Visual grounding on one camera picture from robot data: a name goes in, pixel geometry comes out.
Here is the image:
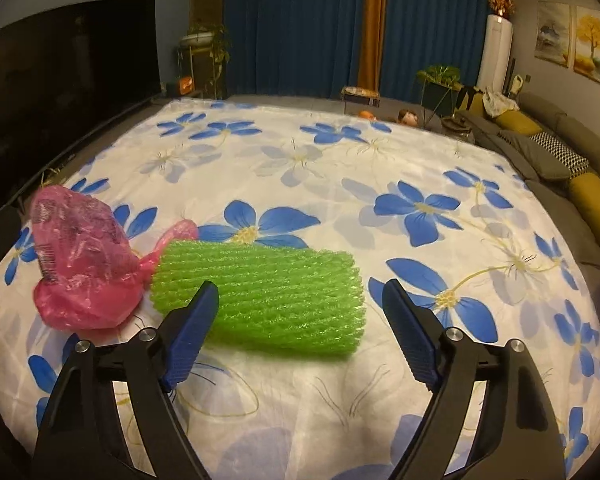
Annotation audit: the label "trailing plant in white pot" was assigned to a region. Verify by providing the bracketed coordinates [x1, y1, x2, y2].
[177, 22, 231, 99]

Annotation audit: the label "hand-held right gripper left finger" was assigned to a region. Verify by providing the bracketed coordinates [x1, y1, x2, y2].
[32, 281, 220, 480]

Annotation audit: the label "pink plastic bag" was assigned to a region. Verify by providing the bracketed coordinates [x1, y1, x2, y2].
[30, 185, 201, 332]

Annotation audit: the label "grey cushion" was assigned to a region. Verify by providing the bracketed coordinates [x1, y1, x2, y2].
[500, 130, 571, 181]

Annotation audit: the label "white clothes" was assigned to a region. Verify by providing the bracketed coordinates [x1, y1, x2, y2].
[481, 87, 518, 116]

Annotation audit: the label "blue curtain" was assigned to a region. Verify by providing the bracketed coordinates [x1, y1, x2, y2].
[382, 0, 511, 103]
[223, 0, 366, 96]

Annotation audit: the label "small round side table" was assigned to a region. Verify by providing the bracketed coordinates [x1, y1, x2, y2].
[440, 115, 476, 144]

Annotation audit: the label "orange curtain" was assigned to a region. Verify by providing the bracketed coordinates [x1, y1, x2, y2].
[357, 0, 390, 92]

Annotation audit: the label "blue floral blanket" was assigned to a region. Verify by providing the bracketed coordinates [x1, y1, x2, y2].
[0, 96, 600, 480]

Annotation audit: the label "grey television cabinet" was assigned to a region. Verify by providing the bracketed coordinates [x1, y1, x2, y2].
[0, 92, 170, 226]

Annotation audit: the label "yellow tree sailboat painting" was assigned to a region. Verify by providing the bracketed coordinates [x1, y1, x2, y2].
[572, 5, 600, 96]

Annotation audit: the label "white standing air conditioner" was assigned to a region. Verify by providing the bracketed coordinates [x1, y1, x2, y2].
[476, 15, 513, 93]

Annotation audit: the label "yellow cushion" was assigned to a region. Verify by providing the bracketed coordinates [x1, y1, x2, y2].
[567, 172, 600, 256]
[495, 110, 543, 136]

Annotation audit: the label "checkered cushion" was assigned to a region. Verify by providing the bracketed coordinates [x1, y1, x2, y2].
[530, 132, 591, 176]

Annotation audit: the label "small landscape painting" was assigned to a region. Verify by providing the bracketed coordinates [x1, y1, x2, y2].
[535, 1, 573, 68]

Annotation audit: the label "black flat television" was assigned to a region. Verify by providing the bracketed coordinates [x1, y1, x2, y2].
[0, 0, 162, 211]

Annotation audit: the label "grey sofa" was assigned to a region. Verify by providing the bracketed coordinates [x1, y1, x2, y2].
[422, 91, 600, 271]

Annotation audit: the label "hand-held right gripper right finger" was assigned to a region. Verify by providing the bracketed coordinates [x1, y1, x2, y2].
[381, 278, 567, 480]

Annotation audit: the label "green foam net sleeve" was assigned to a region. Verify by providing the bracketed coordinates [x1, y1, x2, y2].
[150, 240, 367, 361]

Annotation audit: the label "potted plant in dark pot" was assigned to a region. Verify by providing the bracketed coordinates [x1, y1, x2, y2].
[416, 64, 463, 116]

